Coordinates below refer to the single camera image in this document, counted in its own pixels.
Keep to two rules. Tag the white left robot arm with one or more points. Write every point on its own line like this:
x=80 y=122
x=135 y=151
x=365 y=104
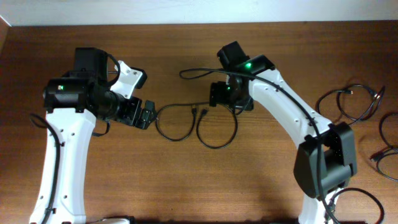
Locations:
x=73 y=106

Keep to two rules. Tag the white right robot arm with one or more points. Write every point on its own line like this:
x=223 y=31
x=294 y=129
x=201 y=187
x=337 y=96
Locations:
x=326 y=157

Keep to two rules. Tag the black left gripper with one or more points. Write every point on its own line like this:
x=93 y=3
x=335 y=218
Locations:
x=132 y=117

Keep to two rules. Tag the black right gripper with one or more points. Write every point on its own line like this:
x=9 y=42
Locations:
x=213 y=94

